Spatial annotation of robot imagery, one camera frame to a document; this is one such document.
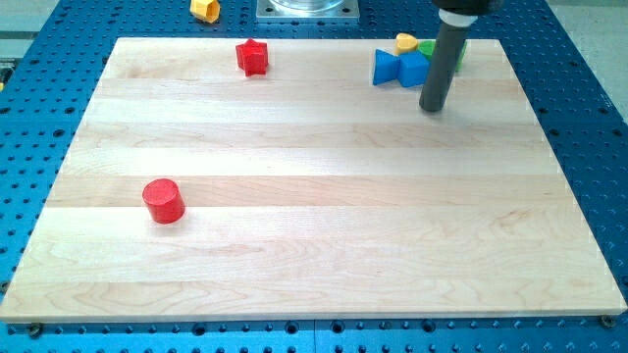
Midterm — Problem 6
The yellow heart block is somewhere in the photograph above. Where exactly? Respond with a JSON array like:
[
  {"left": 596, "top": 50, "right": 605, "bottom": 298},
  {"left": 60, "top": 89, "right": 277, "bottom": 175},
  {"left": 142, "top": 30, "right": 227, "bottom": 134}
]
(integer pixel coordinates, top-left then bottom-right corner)
[{"left": 394, "top": 32, "right": 419, "bottom": 55}]

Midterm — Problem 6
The red cylinder block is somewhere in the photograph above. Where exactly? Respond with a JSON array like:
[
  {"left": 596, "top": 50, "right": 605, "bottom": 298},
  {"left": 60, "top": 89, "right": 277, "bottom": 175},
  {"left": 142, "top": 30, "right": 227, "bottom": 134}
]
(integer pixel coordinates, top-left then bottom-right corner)
[{"left": 142, "top": 178, "right": 185, "bottom": 225}]

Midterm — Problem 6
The black robot arm end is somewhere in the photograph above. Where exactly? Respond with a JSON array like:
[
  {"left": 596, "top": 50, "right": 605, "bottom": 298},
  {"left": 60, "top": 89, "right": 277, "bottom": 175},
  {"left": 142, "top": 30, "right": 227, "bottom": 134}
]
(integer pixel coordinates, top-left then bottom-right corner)
[{"left": 432, "top": 0, "right": 504, "bottom": 27}]

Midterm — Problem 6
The red star block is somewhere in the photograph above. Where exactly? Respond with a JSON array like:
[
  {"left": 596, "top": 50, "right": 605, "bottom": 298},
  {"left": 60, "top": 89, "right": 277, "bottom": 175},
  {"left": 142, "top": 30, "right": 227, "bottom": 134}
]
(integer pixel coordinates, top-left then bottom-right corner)
[{"left": 235, "top": 38, "right": 269, "bottom": 76}]

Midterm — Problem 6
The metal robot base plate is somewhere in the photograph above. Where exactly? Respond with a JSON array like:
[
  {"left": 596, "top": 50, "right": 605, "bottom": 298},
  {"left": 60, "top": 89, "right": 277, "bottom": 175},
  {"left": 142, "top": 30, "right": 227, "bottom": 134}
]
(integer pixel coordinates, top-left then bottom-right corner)
[{"left": 256, "top": 0, "right": 360, "bottom": 21}]

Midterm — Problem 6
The blue cube block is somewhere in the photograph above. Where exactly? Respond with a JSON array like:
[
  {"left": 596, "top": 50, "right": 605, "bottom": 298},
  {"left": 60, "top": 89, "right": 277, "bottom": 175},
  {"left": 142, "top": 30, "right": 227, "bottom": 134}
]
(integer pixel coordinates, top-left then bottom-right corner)
[{"left": 397, "top": 51, "right": 430, "bottom": 87}]

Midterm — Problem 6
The yellow hexagon block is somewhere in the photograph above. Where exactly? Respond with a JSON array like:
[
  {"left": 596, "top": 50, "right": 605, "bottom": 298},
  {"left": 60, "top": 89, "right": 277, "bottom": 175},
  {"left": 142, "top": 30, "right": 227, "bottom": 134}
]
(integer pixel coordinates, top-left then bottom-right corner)
[{"left": 189, "top": 0, "right": 221, "bottom": 24}]

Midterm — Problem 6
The green block behind rod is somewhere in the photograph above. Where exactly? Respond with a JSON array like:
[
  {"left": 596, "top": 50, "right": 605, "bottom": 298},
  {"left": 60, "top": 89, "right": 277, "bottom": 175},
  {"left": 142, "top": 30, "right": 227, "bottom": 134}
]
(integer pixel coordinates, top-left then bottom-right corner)
[{"left": 455, "top": 40, "right": 467, "bottom": 72}]

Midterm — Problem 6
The blue triangle block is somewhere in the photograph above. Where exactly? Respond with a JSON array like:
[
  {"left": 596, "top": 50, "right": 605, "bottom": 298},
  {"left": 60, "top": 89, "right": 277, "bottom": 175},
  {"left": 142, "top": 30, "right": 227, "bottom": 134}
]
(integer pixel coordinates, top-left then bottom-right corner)
[{"left": 372, "top": 49, "right": 400, "bottom": 85}]

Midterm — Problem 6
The grey pusher rod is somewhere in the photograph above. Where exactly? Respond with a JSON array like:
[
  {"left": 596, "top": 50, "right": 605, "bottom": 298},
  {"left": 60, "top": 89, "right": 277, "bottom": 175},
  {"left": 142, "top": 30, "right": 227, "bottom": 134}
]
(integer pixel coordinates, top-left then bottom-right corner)
[{"left": 419, "top": 22, "right": 470, "bottom": 113}]

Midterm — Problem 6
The blue perforated table plate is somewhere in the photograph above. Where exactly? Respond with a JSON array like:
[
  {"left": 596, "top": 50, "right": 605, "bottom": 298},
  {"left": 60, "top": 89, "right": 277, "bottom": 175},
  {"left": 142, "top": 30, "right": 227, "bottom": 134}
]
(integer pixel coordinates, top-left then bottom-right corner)
[{"left": 1, "top": 0, "right": 627, "bottom": 352}]

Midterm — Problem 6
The light wooden board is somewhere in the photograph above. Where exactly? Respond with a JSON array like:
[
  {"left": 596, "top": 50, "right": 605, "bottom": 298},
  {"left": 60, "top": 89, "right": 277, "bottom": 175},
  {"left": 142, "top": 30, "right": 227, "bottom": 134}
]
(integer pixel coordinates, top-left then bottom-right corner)
[{"left": 1, "top": 37, "right": 626, "bottom": 324}]

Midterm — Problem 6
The green round block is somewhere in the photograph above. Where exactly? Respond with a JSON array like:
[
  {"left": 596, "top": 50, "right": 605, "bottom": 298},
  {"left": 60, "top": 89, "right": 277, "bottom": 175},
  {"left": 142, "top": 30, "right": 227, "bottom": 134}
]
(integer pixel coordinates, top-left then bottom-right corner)
[{"left": 418, "top": 40, "right": 436, "bottom": 61}]

